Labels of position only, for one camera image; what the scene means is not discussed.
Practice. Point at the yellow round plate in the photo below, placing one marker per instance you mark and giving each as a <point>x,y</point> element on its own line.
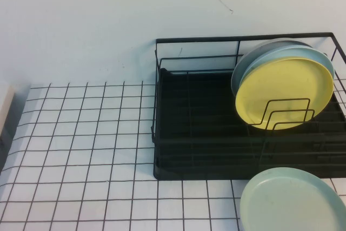
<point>283,85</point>

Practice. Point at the grey round plate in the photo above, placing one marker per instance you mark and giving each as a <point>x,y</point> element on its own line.
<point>236,75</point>

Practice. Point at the light blue round plate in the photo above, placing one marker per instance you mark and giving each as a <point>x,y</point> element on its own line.
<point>302,52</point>

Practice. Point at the mint green round plate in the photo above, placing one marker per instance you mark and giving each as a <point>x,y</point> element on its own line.
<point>286,204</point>

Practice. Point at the black plastic drip tray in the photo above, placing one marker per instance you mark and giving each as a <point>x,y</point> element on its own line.
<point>200,101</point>

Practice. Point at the white black-grid tablecloth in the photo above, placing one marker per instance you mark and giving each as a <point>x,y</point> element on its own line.
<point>81,139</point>

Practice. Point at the beige box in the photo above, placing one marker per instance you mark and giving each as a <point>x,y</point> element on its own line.
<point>6,106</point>

